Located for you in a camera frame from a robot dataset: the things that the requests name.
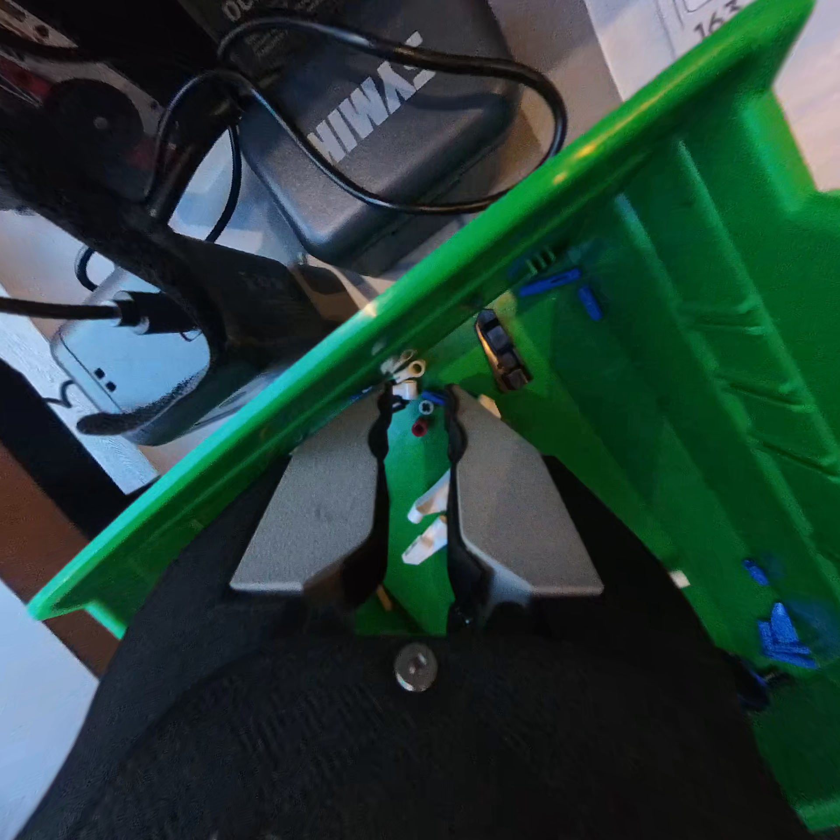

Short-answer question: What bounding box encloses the white angled toy piece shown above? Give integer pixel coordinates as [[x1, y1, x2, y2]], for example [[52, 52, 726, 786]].
[[402, 515, 451, 567], [407, 469, 454, 526]]

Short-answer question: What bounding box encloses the cluster of blue toy pieces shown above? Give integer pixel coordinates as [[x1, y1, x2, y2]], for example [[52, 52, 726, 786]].
[[742, 558, 821, 672]]

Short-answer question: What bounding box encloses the black toy piece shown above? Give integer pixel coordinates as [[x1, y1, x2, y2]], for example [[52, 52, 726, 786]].
[[475, 307, 534, 395]]

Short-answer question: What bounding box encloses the open white instruction booklet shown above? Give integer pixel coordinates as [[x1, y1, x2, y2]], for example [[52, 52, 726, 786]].
[[584, 0, 840, 193]]

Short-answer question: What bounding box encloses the green plastic bin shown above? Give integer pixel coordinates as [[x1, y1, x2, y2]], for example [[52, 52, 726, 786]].
[[26, 0, 840, 834]]

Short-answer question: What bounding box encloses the black power adapter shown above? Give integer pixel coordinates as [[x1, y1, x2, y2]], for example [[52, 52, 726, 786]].
[[230, 0, 526, 277]]

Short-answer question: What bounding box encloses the black adapter cable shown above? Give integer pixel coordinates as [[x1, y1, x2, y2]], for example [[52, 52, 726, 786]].
[[147, 16, 569, 219]]

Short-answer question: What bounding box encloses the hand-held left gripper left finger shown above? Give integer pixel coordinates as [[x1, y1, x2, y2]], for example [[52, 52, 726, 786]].
[[230, 384, 395, 608]]

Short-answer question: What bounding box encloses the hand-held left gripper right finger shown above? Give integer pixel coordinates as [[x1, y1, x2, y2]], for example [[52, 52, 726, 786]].
[[446, 385, 605, 621]]

